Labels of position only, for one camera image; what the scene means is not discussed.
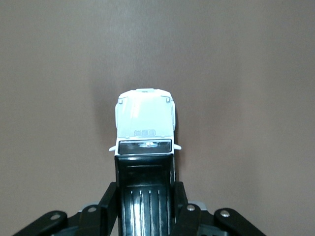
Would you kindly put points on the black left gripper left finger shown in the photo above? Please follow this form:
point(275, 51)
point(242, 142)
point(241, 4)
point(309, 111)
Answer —
point(93, 221)

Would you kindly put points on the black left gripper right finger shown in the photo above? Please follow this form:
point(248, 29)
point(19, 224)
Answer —
point(192, 221)

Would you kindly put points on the white toy jeep black roof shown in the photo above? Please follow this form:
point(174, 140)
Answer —
point(145, 113)

